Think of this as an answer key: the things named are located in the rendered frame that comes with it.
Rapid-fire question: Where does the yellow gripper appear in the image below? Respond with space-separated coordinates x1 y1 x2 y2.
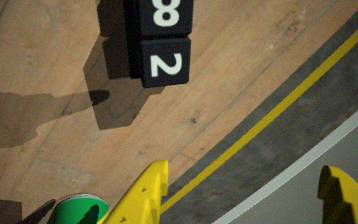
102 160 358 224

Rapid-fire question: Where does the black cube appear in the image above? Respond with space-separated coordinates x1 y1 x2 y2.
135 29 191 88
132 0 194 37

